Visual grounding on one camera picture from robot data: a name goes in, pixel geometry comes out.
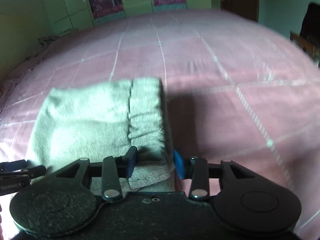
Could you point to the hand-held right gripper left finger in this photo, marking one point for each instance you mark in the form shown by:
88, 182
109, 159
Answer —
131, 162

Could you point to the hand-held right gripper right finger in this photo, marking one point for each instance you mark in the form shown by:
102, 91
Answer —
179, 164

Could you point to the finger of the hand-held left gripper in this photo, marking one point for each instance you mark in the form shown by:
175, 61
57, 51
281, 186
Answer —
12, 165
35, 171

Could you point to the grey-green fleece pants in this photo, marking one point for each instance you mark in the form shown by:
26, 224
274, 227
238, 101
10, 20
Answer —
87, 120

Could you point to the bed with pink checked sheet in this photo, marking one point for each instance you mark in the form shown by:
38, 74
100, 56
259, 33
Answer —
225, 67

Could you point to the grey crumpled clothes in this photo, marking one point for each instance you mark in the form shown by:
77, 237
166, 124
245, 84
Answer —
48, 40

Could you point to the white glossy wardrobe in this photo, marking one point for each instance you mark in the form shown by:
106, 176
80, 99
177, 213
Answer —
65, 5

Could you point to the wooden chair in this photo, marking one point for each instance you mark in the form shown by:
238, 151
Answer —
303, 43

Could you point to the dark brown wooden door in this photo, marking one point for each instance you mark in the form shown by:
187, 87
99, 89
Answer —
240, 0

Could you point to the black cloth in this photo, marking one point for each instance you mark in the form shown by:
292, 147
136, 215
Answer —
311, 22

